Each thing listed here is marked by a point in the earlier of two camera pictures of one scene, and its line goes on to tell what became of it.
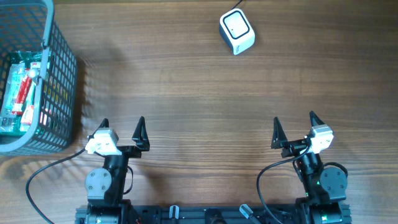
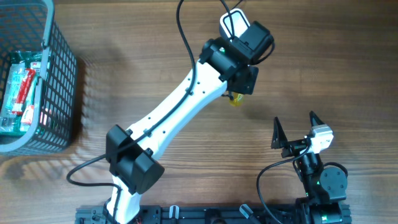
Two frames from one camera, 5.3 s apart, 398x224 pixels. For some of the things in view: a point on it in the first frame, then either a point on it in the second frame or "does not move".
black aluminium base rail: [208, 214] does not move
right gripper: [280, 140] does not move
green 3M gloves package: [22, 72] does not move
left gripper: [138, 137] to [239, 79]
